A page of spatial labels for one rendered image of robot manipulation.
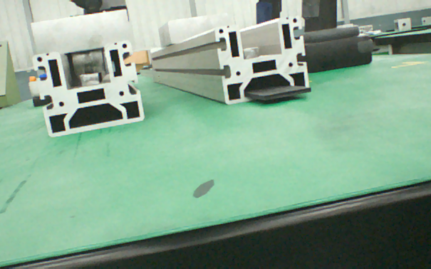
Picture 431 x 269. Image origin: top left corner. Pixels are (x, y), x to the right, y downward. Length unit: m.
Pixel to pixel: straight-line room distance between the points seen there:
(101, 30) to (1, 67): 1.02
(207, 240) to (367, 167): 0.08
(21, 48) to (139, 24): 3.11
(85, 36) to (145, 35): 11.71
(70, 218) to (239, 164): 0.09
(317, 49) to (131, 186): 0.58
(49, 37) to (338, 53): 0.46
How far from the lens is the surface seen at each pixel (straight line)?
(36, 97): 1.14
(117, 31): 0.55
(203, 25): 0.82
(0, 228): 0.22
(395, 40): 2.62
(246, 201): 0.18
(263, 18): 0.99
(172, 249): 0.16
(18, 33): 12.71
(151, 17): 12.29
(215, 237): 0.16
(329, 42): 0.78
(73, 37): 0.55
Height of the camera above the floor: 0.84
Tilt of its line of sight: 10 degrees down
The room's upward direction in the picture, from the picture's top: 9 degrees counter-clockwise
